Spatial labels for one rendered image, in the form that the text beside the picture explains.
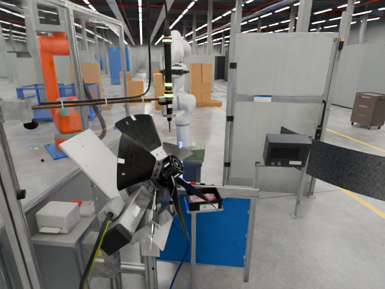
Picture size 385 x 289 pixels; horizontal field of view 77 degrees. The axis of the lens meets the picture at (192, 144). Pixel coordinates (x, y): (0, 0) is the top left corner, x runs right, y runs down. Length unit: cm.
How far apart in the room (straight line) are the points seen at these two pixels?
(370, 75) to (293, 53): 801
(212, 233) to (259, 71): 189
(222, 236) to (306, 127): 183
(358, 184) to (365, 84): 837
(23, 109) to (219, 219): 142
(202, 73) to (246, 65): 648
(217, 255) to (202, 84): 791
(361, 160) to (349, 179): 22
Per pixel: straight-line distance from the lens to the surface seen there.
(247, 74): 299
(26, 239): 131
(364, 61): 1066
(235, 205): 185
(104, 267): 148
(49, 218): 147
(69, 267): 199
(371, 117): 771
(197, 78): 938
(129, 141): 101
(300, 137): 169
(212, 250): 211
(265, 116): 310
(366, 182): 269
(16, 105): 109
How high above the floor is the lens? 171
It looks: 19 degrees down
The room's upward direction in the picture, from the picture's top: straight up
